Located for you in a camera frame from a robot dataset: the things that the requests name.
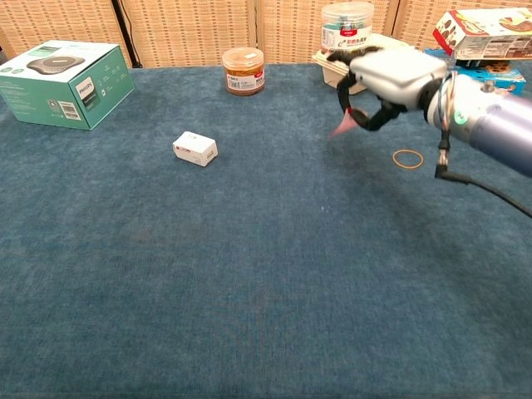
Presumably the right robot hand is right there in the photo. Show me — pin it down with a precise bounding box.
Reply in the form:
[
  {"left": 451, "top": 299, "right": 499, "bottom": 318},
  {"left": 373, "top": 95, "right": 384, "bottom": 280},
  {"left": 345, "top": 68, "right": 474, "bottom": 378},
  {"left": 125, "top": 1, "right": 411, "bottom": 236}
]
[{"left": 326, "top": 44, "right": 450, "bottom": 133}]

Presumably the small red square object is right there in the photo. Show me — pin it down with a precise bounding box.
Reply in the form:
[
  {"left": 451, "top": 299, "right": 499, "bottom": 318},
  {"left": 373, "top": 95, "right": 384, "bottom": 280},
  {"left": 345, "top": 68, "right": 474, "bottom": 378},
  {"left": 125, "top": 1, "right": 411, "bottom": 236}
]
[{"left": 328, "top": 108, "right": 369, "bottom": 140}]

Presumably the beige lunch container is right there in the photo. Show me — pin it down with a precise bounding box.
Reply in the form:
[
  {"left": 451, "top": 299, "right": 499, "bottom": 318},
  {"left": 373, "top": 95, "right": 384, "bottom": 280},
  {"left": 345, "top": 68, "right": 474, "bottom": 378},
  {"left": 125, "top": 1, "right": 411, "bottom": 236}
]
[{"left": 311, "top": 32, "right": 411, "bottom": 96}]

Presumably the clear binder clip jar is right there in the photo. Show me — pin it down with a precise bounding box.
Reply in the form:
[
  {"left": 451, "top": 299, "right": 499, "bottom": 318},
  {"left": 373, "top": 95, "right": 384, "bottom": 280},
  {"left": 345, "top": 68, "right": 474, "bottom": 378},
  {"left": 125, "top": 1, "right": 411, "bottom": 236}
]
[{"left": 320, "top": 1, "right": 375, "bottom": 54}]

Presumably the tan rubber band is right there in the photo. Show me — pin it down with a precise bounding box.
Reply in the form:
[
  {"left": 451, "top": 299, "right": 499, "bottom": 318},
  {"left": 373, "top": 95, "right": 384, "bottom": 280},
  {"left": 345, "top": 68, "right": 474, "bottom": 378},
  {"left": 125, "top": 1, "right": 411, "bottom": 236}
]
[{"left": 392, "top": 149, "right": 425, "bottom": 170}]

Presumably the red white cookie box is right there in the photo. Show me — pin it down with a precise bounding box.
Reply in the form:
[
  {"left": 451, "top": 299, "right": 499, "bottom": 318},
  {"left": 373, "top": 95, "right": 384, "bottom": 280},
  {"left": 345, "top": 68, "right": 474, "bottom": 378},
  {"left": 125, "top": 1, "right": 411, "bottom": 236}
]
[{"left": 431, "top": 7, "right": 532, "bottom": 62}]

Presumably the blue cookie box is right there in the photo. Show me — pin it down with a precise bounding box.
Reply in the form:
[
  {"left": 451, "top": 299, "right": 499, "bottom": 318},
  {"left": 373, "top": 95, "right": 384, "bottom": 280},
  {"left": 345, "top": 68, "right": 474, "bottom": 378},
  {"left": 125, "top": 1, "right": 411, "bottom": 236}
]
[{"left": 423, "top": 47, "right": 527, "bottom": 96}]

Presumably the rubber band jar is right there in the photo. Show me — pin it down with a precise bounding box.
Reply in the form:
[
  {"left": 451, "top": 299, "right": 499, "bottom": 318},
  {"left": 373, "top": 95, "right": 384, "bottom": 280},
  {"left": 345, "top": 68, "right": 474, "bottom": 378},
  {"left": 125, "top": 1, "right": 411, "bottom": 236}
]
[{"left": 221, "top": 47, "right": 266, "bottom": 97}]

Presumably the small white box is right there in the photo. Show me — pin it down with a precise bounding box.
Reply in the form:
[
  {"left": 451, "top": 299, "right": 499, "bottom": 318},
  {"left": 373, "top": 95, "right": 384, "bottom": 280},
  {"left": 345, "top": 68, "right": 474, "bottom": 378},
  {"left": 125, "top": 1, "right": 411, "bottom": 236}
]
[{"left": 172, "top": 131, "right": 219, "bottom": 168}]

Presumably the bamboo folding screen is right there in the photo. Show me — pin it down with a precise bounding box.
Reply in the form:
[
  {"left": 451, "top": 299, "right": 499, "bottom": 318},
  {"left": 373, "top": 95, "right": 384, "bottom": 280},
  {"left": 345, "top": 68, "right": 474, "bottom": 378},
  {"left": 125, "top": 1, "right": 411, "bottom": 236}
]
[{"left": 0, "top": 0, "right": 532, "bottom": 70}]

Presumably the blue table cloth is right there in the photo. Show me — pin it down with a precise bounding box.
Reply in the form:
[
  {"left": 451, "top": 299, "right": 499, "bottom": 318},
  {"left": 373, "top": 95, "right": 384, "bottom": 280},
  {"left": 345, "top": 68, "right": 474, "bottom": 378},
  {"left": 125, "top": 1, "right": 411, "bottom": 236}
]
[{"left": 0, "top": 62, "right": 532, "bottom": 399}]

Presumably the black tripod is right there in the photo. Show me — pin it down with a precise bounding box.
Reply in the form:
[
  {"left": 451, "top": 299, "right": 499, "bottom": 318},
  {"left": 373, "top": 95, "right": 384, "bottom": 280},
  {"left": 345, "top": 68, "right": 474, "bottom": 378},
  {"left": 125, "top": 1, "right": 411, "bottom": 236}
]
[{"left": 110, "top": 0, "right": 143, "bottom": 69}]

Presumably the green speaker box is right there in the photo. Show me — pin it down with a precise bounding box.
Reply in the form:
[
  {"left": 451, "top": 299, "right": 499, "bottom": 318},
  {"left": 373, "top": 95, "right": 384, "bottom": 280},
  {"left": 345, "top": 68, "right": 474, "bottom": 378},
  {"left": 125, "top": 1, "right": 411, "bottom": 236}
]
[{"left": 0, "top": 40, "right": 136, "bottom": 131}]

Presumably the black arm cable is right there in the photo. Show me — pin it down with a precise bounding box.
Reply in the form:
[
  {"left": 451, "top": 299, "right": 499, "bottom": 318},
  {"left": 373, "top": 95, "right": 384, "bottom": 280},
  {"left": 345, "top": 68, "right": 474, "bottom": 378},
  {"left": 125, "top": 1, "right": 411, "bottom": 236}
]
[{"left": 434, "top": 136, "right": 532, "bottom": 219}]

